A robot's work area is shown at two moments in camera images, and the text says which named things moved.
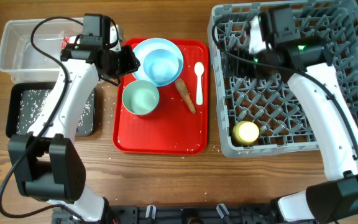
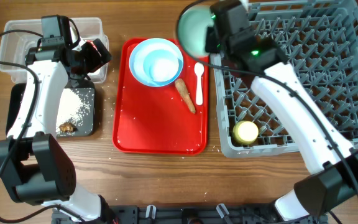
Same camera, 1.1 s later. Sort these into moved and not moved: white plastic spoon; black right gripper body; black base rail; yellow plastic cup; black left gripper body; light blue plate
Moved: black left gripper body; black right gripper body
Not moved: light blue plate; black base rail; yellow plastic cup; white plastic spoon
